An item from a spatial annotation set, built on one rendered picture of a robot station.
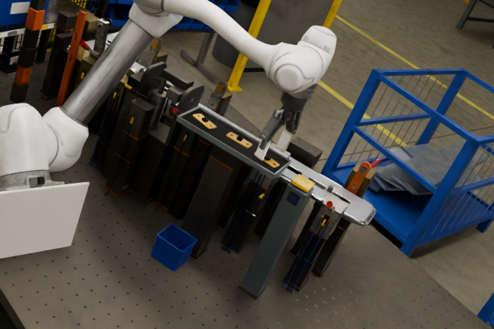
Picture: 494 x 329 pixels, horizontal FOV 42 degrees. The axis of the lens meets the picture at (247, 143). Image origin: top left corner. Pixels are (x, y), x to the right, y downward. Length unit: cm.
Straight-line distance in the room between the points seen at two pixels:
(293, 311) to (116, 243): 64
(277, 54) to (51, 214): 83
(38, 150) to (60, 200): 16
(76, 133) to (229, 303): 75
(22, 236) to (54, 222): 10
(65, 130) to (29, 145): 19
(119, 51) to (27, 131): 40
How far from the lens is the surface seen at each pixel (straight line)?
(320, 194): 230
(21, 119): 201
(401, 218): 427
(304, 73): 166
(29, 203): 195
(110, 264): 212
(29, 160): 199
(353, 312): 239
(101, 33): 246
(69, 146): 216
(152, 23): 212
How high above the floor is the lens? 209
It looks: 27 degrees down
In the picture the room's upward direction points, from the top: 23 degrees clockwise
